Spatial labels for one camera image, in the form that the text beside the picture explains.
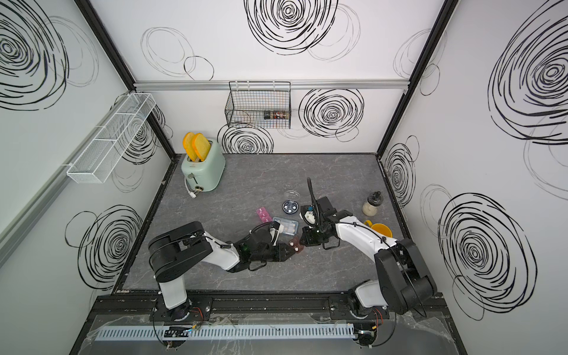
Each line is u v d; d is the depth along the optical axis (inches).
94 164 27.9
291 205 39.0
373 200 35.2
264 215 37.6
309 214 31.8
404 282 16.6
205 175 38.1
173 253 19.3
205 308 29.1
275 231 32.3
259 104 48.8
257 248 27.6
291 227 36.0
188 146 37.1
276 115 35.9
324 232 25.6
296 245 34.6
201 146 39.0
